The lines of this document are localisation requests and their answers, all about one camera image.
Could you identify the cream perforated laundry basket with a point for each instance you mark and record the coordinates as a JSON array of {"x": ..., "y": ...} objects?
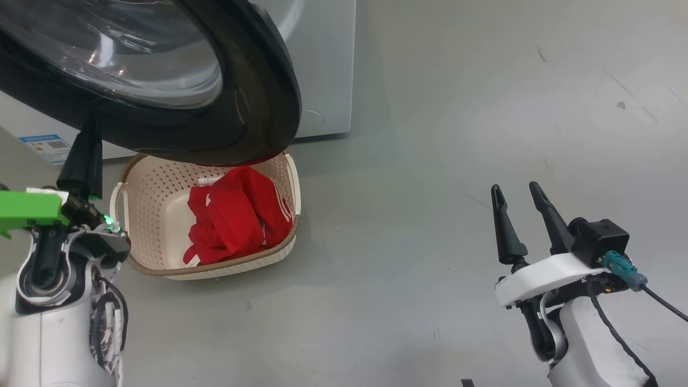
[{"x": 150, "y": 215}]

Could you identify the red garment with white stripes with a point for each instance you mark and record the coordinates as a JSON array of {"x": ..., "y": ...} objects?
[{"x": 252, "y": 204}]

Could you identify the blue white energy label sticker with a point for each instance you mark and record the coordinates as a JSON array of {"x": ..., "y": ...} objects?
[{"x": 45, "y": 148}]

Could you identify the white washing machine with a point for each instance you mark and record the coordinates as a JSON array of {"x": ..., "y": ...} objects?
[{"x": 328, "y": 64}]

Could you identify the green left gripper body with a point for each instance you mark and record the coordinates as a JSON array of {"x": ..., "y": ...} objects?
[{"x": 29, "y": 209}]

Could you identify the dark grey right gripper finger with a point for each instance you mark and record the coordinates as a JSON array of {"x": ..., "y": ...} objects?
[
  {"x": 508, "y": 231},
  {"x": 551, "y": 220}
]

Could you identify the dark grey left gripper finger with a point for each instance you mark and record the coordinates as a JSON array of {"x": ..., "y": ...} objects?
[{"x": 86, "y": 161}]

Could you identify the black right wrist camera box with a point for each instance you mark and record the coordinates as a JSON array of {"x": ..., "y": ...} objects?
[{"x": 599, "y": 242}]

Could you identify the round dark washing machine door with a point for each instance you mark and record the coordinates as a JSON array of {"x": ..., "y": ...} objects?
[{"x": 242, "y": 107}]

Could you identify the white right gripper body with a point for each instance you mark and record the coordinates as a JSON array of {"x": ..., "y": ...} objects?
[{"x": 537, "y": 277}]

